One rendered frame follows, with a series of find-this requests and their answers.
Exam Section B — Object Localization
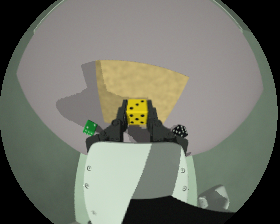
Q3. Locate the black die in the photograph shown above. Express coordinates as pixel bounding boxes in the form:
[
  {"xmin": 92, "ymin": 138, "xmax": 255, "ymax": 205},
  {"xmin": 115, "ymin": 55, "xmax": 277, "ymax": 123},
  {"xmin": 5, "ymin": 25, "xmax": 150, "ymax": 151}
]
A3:
[{"xmin": 172, "ymin": 125, "xmax": 188, "ymax": 138}]

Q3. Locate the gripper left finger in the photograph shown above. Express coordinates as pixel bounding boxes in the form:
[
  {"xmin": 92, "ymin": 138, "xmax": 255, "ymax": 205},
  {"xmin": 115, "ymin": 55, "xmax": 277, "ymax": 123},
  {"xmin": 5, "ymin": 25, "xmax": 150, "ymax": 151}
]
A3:
[{"xmin": 86, "ymin": 99, "xmax": 128, "ymax": 153}]

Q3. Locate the green die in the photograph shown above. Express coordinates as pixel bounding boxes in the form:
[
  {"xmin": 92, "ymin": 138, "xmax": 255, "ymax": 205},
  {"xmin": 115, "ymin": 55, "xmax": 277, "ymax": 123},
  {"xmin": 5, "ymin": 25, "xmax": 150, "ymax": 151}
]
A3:
[{"xmin": 83, "ymin": 120, "xmax": 97, "ymax": 136}]

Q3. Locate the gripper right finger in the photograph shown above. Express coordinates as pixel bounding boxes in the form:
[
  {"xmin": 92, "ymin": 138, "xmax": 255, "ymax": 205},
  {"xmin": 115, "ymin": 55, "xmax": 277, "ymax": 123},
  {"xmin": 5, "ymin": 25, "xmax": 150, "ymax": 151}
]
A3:
[{"xmin": 146, "ymin": 100, "xmax": 188, "ymax": 156}]

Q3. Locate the yellow die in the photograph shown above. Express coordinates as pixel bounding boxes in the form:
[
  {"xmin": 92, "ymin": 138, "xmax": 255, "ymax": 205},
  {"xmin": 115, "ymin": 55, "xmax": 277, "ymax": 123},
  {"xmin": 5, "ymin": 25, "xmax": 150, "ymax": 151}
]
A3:
[{"xmin": 126, "ymin": 99, "xmax": 148, "ymax": 124}]

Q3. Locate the tan mat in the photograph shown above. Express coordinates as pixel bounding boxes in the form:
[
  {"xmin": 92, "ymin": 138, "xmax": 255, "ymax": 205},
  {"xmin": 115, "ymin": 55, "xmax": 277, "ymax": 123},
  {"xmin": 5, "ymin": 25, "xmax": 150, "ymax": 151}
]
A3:
[{"xmin": 95, "ymin": 60, "xmax": 189, "ymax": 124}]

